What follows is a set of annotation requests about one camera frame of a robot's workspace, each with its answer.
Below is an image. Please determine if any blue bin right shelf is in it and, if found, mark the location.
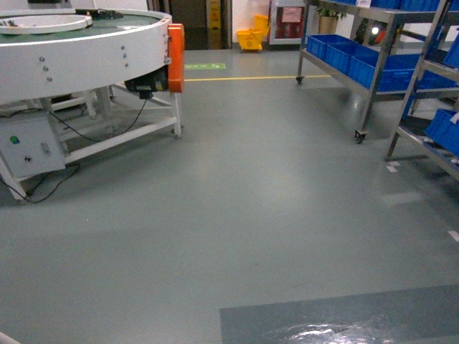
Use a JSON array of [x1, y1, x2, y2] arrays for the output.
[[424, 109, 458, 156]]

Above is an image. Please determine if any orange guard panel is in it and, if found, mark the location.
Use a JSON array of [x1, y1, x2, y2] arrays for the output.
[[168, 24, 185, 93]]

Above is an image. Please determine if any blue bin on shelf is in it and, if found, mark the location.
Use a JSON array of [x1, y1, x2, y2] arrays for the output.
[[306, 34, 458, 93]]

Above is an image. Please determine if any black power cable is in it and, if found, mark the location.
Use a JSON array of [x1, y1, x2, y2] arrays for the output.
[[0, 97, 148, 204]]

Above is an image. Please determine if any steel shelf right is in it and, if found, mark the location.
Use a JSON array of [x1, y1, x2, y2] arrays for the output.
[[384, 1, 458, 180]]

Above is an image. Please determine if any potted plant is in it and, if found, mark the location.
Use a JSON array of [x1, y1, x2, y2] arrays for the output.
[[316, 7, 346, 34]]

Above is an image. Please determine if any steel rolling shelf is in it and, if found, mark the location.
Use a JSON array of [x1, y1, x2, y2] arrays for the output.
[[296, 1, 440, 143]]

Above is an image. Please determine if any white round conveyor table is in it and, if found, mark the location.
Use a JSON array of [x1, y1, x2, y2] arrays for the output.
[[1, 9, 181, 201]]

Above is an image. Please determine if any black motor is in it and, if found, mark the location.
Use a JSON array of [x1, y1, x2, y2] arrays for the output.
[[124, 67, 169, 100]]

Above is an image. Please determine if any yellow mop bucket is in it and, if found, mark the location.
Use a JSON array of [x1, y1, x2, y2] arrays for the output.
[[237, 14, 270, 52]]

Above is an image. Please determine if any yellow wet floor sign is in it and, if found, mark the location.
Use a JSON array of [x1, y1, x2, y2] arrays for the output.
[[207, 0, 222, 49]]

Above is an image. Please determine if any white control box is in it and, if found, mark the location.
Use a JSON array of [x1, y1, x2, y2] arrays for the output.
[[1, 111, 65, 177]]

